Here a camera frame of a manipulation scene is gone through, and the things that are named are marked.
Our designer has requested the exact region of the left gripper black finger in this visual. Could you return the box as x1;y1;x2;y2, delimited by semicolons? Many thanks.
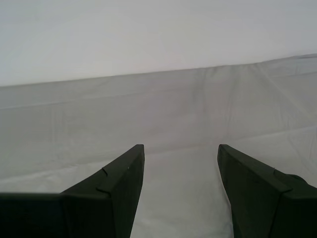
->
217;144;317;238
0;144;145;238

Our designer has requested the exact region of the white tablecloth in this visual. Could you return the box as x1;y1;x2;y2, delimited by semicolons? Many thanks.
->
0;53;317;238

